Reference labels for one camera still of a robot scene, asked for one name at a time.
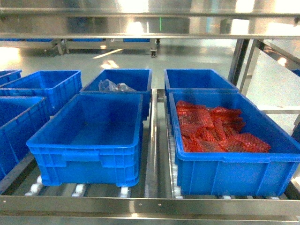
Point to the empty blue rear bin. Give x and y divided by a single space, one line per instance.
196 79

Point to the empty blue bin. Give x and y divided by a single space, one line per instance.
196 79
93 139

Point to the blue bin with red bags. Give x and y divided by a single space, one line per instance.
234 173

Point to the blue bin far left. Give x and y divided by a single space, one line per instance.
20 119

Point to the clear plastic bags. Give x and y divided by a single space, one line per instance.
109 86

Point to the red bubble wrap bags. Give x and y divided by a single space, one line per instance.
218 129

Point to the blue bin rear left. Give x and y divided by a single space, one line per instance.
58 87

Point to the empty blue front bin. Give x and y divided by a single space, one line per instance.
93 139

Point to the steel shelf rack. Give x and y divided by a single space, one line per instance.
181 19

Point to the blue bin with clear bags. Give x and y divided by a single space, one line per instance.
123 81

